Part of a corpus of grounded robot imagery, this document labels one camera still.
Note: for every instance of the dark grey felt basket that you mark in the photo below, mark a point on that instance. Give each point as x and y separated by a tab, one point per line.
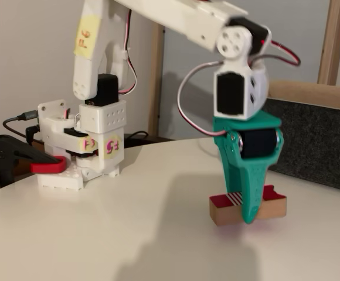
313	140

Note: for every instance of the teal gripper black servo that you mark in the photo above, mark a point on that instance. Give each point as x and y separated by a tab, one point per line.
257	144

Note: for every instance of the grey panel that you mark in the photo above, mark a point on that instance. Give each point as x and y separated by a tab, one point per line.
299	23

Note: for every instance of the white studded base plate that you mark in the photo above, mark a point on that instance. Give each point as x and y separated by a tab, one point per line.
58	180

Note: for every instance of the black clamp red pad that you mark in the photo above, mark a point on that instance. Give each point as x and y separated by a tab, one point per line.
3	152

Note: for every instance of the light wooden post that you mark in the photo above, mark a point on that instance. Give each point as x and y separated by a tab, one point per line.
332	44
155	87

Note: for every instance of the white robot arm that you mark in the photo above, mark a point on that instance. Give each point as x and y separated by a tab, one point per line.
170	14

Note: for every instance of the wooden block red striped top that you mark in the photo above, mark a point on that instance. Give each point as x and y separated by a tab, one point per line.
225	213

